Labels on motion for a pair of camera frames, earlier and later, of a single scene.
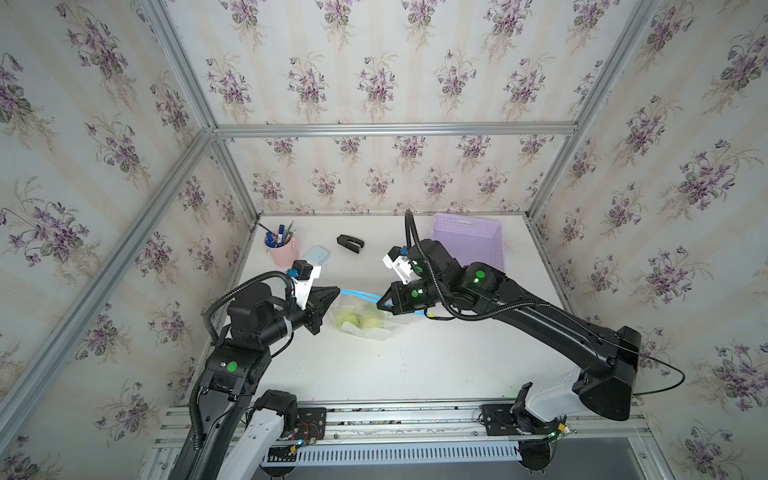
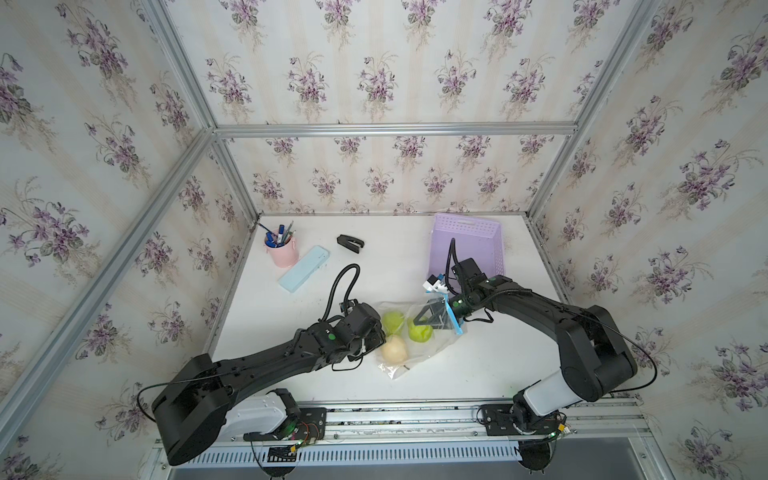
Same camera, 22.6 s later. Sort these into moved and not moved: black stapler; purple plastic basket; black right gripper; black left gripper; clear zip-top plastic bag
Moved: black right gripper; clear zip-top plastic bag; black left gripper
Not moved: purple plastic basket; black stapler
